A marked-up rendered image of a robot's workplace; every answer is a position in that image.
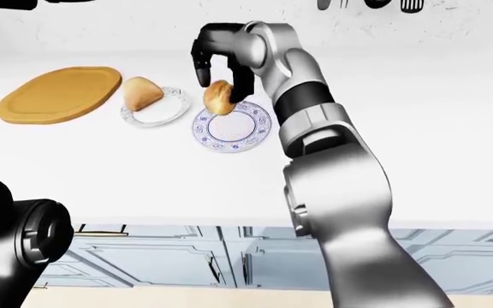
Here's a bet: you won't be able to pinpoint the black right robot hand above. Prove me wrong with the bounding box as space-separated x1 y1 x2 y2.
190 21 258 104

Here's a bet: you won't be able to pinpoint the round golden bread roll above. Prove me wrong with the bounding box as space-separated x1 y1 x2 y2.
203 80 235 117

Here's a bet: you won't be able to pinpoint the oval wooden cutting board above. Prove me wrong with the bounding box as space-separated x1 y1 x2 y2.
0 65 123 125

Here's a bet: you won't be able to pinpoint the blue patterned white plate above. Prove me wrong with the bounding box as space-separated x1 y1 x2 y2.
191 100 271 154

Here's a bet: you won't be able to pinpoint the grey rimmed white plate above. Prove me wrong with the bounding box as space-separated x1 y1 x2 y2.
120 85 193 128

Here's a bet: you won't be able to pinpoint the pale triangular bread loaf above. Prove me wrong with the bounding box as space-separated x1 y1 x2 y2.
122 75 164 113

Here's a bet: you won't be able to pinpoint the black hanging slotted spatula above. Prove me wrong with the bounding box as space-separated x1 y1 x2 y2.
400 0 425 15

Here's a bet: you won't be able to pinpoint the grey panelled base cabinets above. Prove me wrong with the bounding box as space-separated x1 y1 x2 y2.
36 222 493 295

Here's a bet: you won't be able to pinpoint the black object at wall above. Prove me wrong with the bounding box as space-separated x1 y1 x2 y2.
0 0 38 12

